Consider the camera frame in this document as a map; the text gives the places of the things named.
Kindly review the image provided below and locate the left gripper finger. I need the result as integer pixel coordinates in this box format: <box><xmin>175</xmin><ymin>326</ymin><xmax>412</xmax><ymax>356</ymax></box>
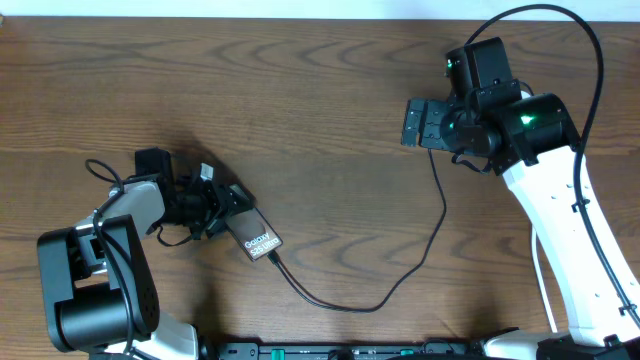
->
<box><xmin>205</xmin><ymin>218</ymin><xmax>227</xmax><ymax>239</ymax></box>
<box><xmin>227</xmin><ymin>184</ymin><xmax>255</xmax><ymax>210</ymax></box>

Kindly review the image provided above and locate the black USB charging cable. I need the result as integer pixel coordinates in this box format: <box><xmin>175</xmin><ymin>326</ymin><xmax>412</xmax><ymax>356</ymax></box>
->
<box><xmin>267</xmin><ymin>147</ymin><xmax>448</xmax><ymax>314</ymax></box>

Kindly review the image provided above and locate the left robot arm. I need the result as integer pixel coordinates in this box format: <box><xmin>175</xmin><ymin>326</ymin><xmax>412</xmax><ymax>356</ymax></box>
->
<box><xmin>37</xmin><ymin>164</ymin><xmax>255</xmax><ymax>359</ymax></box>

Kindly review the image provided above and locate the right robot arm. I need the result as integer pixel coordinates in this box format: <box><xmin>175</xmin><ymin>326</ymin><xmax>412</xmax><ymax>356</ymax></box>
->
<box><xmin>401</xmin><ymin>93</ymin><xmax>639</xmax><ymax>359</ymax></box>

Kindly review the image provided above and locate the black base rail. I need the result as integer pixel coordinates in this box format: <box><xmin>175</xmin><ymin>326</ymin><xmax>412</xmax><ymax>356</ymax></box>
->
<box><xmin>207</xmin><ymin>341</ymin><xmax>521</xmax><ymax>360</ymax></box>

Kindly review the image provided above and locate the white power strip cord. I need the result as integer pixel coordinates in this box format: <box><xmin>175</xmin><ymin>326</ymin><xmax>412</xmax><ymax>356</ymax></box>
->
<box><xmin>530</xmin><ymin>224</ymin><xmax>559</xmax><ymax>334</ymax></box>

